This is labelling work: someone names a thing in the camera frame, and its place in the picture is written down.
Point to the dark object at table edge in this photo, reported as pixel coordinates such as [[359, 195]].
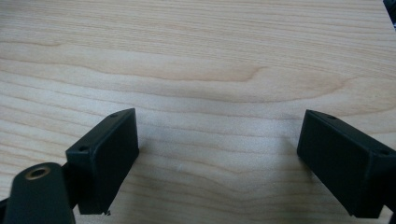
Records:
[[391, 7]]

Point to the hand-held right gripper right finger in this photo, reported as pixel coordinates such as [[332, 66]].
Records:
[[342, 161]]

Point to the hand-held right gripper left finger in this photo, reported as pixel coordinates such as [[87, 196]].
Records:
[[102, 161]]

